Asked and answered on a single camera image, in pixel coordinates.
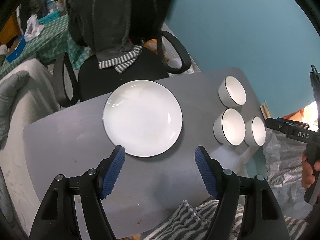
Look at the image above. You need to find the white ribbed bowl black rim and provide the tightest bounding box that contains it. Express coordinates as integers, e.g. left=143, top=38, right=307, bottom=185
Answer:
left=213, top=108, right=246, bottom=146

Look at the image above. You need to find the large white plate black rim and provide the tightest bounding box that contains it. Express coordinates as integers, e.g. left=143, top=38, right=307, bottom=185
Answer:
left=103, top=80, right=183, bottom=158

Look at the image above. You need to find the white bowl with black rim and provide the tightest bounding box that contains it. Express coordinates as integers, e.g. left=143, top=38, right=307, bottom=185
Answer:
left=218, top=76, right=247, bottom=108

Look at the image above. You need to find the person's right hand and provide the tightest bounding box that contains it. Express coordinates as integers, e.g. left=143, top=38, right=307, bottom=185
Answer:
left=302, top=152, right=320, bottom=189

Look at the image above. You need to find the striped grey white cloth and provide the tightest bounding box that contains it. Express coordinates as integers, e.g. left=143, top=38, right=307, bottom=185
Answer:
left=141, top=199, right=308, bottom=239

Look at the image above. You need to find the bed with grey sheet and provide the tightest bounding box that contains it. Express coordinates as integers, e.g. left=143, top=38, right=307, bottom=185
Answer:
left=1, top=58, right=60, bottom=235

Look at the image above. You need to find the black office chair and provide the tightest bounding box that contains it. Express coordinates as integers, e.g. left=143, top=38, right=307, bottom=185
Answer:
left=53, top=0, right=191, bottom=108

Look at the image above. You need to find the grey quilted duvet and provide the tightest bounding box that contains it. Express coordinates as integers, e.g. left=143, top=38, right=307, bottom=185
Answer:
left=0, top=70, right=30, bottom=141

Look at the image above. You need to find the green checkered tablecloth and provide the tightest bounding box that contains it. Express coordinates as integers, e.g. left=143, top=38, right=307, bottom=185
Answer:
left=1, top=15, right=90, bottom=77

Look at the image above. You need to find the blue flat box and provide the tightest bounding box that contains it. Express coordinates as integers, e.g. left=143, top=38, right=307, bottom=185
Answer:
left=6, top=36, right=27, bottom=63

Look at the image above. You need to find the dark grey hooded towel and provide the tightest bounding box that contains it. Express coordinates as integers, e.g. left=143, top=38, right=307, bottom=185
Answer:
left=66, top=0, right=159, bottom=75

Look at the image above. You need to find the white plastic bag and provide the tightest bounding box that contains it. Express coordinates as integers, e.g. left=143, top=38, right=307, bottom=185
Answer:
left=24, top=14, right=44, bottom=42

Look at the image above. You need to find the wooden board by wall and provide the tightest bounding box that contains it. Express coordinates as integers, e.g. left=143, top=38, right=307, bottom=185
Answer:
left=260, top=102, right=272, bottom=119

